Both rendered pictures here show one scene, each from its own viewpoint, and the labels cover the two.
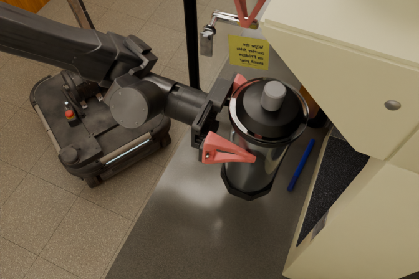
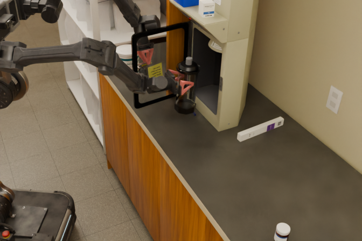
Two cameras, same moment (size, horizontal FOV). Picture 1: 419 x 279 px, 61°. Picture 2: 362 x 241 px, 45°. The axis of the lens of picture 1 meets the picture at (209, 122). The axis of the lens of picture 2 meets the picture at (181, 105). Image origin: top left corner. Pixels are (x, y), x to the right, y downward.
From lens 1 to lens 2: 1.58 m
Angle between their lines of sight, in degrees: 42
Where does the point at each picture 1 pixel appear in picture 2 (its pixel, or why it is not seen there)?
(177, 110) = not seen: hidden behind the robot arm
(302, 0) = (205, 21)
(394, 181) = (229, 45)
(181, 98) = not seen: hidden behind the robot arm
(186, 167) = (158, 131)
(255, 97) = (184, 64)
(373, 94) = (221, 28)
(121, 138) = (54, 224)
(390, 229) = (234, 63)
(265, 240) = (204, 129)
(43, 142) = not seen: outside the picture
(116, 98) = (156, 81)
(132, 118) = (164, 84)
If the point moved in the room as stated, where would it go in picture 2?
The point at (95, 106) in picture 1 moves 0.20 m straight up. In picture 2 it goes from (15, 222) to (8, 197)
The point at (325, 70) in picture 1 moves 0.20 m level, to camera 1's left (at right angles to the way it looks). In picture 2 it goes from (214, 28) to (183, 44)
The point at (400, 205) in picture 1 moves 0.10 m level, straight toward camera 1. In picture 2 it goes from (232, 52) to (232, 63)
